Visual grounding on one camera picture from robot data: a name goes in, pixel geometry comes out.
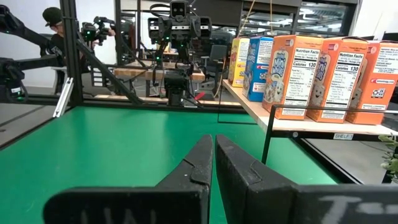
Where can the silver aluminium bracket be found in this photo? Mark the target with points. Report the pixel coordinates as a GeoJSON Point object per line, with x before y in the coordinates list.
{"type": "Point", "coordinates": [63, 98]}

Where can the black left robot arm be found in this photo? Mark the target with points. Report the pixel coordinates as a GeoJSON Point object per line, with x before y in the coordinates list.
{"type": "Point", "coordinates": [175, 84]}

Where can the wooden background table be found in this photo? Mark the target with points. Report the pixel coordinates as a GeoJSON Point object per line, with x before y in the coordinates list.
{"type": "Point", "coordinates": [136, 72]}

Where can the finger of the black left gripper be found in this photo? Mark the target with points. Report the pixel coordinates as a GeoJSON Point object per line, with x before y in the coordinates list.
{"type": "Point", "coordinates": [176, 46]}
{"type": "Point", "coordinates": [183, 46]}

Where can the black office chair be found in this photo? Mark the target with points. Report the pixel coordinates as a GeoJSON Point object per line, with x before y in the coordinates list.
{"type": "Point", "coordinates": [217, 56]}

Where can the wooden shelf with black frame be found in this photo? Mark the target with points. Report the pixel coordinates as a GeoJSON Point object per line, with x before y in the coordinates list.
{"type": "Point", "coordinates": [311, 126]}

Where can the person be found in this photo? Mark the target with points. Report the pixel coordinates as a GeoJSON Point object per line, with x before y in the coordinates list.
{"type": "Point", "coordinates": [53, 31]}

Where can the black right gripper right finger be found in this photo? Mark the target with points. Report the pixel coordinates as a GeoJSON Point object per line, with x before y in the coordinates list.
{"type": "Point", "coordinates": [264, 202]}

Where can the green table mat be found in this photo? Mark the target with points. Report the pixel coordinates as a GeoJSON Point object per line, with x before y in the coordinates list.
{"type": "Point", "coordinates": [109, 149]}

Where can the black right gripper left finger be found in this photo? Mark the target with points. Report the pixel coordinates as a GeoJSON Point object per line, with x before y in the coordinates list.
{"type": "Point", "coordinates": [174, 202]}

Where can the green potted plant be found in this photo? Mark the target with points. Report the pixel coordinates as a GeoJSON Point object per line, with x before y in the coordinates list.
{"type": "Point", "coordinates": [392, 165]}

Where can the yellow Corn Pops cereal box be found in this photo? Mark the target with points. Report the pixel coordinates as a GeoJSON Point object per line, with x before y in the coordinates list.
{"type": "Point", "coordinates": [237, 62]}

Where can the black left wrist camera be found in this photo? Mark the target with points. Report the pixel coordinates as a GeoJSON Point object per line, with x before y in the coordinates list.
{"type": "Point", "coordinates": [178, 9]}

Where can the orange Mini Wheats cereal box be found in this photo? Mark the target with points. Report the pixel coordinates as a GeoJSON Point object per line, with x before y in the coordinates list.
{"type": "Point", "coordinates": [292, 77]}
{"type": "Point", "coordinates": [342, 77]}
{"type": "Point", "coordinates": [382, 77]}

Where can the black background robot arm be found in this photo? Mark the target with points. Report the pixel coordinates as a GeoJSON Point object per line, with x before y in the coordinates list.
{"type": "Point", "coordinates": [18, 71]}
{"type": "Point", "coordinates": [96, 31]}

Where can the blue Rice Krispies cereal box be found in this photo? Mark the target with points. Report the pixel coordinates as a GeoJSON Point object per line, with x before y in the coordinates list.
{"type": "Point", "coordinates": [256, 74]}

